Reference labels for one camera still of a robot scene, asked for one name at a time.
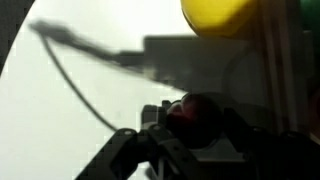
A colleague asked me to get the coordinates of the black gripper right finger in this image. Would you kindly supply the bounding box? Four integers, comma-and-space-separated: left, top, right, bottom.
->
223, 108, 320, 180

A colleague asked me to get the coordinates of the yellow round object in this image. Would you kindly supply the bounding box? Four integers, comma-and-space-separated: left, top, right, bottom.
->
180, 0, 258, 37

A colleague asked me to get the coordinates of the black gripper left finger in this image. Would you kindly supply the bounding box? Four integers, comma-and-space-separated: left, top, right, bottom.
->
75, 105, 200, 180

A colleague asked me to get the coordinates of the dark purple round object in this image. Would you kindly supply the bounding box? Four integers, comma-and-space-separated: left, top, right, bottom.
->
165, 94, 222, 149

